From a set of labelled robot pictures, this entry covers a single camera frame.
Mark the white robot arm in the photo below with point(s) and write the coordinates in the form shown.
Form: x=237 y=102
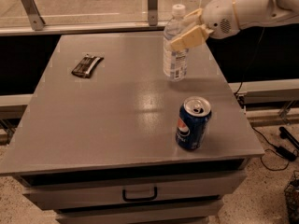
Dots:
x=262 y=13

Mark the blue pepsi can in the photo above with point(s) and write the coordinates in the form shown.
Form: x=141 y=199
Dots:
x=194 y=115

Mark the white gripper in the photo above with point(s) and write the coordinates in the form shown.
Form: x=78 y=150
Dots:
x=219 y=17

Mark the black drawer handle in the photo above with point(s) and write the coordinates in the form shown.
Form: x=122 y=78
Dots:
x=139 y=195

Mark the black snack wrapper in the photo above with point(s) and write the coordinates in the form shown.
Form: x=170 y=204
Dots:
x=85 y=67

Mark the left metal bracket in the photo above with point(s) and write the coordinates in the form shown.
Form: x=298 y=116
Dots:
x=36 y=21

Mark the middle metal bracket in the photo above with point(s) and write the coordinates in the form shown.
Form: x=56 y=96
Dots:
x=153 y=12

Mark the metal bracket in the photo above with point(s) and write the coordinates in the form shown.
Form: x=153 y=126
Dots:
x=36 y=21
x=153 y=12

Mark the black wire basket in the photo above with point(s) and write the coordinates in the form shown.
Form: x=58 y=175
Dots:
x=291 y=193

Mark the clear plastic water bottle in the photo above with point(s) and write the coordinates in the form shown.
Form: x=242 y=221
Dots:
x=175 y=55

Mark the black rod on floor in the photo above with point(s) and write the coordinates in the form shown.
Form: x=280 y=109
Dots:
x=285 y=134

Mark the grey drawer cabinet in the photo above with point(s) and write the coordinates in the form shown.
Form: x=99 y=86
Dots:
x=82 y=140

